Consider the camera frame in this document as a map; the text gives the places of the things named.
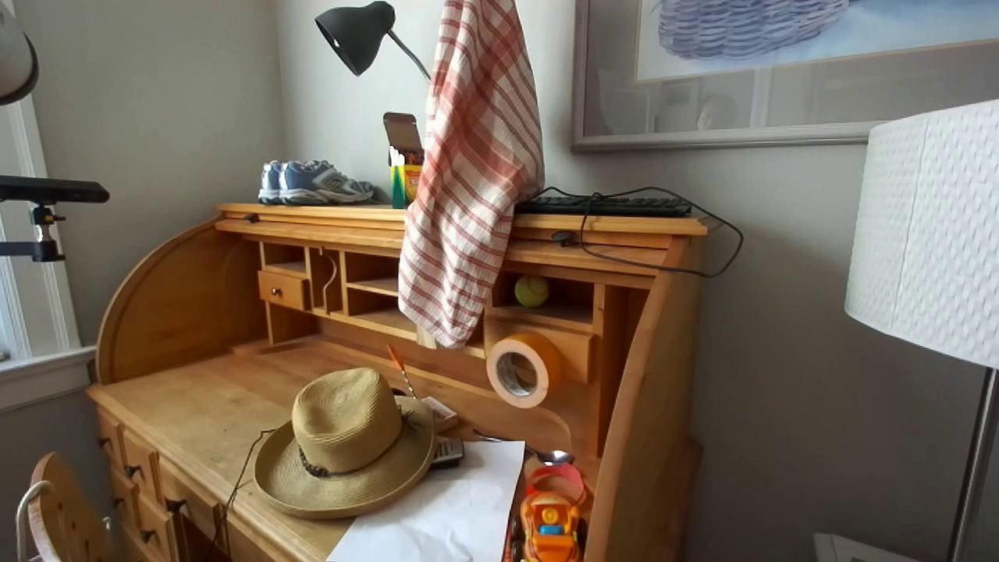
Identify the white small notepad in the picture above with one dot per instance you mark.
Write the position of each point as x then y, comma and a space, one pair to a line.
432, 409

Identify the black desk lamp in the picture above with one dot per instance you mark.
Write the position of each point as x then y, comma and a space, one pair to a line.
352, 36

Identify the green yellow open box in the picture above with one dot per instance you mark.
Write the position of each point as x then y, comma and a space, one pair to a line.
401, 174

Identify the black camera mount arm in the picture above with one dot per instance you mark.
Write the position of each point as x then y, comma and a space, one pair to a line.
46, 192

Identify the black computer keyboard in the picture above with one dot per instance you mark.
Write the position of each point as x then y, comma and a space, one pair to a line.
613, 208

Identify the blue grey sneaker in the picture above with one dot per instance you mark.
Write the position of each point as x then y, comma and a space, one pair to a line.
323, 185
269, 182

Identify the white floor box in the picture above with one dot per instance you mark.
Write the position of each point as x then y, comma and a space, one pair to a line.
858, 552

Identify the white paper sheet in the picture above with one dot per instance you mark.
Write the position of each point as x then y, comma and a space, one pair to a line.
448, 511

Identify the red white striped towel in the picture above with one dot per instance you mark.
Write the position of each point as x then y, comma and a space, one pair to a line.
470, 176

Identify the orange toy truck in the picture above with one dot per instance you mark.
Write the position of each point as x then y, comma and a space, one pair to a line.
551, 517

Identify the dark small handheld device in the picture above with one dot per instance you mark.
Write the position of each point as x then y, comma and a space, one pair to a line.
448, 451

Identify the small wooden knob drawer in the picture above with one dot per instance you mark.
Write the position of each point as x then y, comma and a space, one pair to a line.
282, 289

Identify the silver framed blue picture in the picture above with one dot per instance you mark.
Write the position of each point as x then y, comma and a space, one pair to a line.
728, 103

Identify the wooden chair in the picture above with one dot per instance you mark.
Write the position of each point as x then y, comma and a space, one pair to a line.
72, 511

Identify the wooden roll-top desk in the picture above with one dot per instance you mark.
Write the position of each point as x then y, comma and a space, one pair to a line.
188, 300

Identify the white floor lamp shade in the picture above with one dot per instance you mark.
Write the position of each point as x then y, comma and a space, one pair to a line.
925, 229

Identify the tan straw hat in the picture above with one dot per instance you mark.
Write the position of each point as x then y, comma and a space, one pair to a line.
343, 425

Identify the brown packing tape roll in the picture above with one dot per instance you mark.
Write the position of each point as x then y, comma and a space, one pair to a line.
551, 364

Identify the white window frame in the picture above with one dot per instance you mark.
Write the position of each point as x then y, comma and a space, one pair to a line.
41, 376

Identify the yellow-green tennis ball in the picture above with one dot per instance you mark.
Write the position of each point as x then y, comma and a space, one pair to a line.
530, 292

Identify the silver floor lamp pole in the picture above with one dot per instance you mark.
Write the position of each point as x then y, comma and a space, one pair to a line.
973, 468

